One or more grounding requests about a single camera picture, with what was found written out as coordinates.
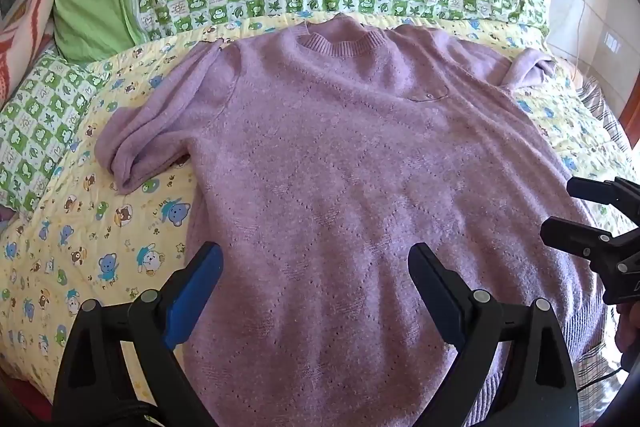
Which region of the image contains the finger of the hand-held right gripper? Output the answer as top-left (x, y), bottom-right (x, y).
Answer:
top-left (540, 216), bottom-right (640, 274)
top-left (566, 177), bottom-right (640, 214)

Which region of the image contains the green checkered pillow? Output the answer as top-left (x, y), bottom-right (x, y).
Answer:
top-left (0, 51), bottom-right (110, 214)

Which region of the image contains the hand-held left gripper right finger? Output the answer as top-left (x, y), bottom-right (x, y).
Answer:
top-left (407, 243), bottom-right (581, 427)

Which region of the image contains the purple knitted sweater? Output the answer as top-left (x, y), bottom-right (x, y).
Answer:
top-left (94, 14), bottom-right (608, 427)

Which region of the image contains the person's right hand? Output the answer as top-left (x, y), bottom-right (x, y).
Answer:
top-left (614, 303), bottom-right (640, 354)

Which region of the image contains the red floral blanket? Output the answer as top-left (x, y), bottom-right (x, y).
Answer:
top-left (0, 0), bottom-right (60, 110)

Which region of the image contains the yellow cartoon printed blanket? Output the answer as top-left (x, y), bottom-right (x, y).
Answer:
top-left (0, 9), bottom-right (631, 413)

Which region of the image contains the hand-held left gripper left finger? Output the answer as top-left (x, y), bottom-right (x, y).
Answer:
top-left (52, 241), bottom-right (224, 427)

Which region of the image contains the black cable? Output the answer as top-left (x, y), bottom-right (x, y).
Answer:
top-left (575, 364), bottom-right (628, 395)

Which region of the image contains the thin white cable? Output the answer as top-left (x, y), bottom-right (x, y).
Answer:
top-left (571, 0), bottom-right (587, 75)

